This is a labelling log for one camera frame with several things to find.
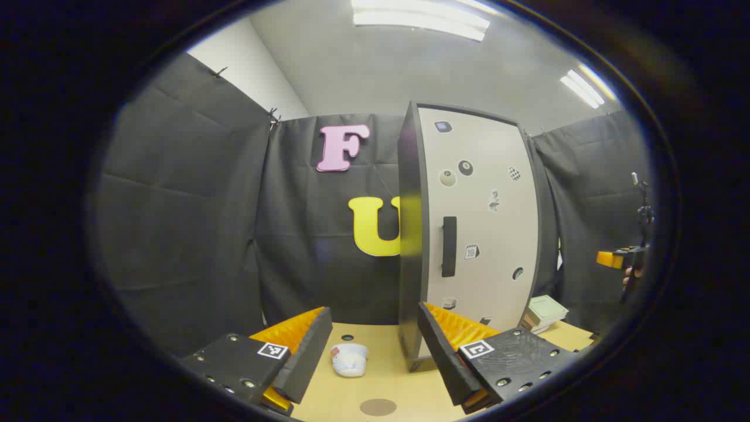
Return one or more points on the beige cabinet door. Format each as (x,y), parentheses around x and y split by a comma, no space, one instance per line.
(486,234)

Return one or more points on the brown book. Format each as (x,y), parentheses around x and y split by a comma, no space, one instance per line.
(530,325)

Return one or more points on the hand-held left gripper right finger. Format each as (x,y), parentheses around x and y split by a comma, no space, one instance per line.
(445,363)

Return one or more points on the brown round coaster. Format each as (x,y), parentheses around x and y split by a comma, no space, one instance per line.
(378,407)

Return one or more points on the pale green book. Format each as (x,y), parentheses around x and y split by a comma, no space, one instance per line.
(548,308)

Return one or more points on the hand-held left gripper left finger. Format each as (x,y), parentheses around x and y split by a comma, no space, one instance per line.
(307,363)

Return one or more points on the black backdrop cloth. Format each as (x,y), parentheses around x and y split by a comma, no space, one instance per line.
(193,205)

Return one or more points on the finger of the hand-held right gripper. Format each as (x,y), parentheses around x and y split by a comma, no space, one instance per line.
(609,258)

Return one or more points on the ceiling light panel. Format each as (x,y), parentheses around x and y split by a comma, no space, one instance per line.
(419,17)
(586,88)

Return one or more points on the small white round container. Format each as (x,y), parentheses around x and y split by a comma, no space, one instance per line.
(349,358)

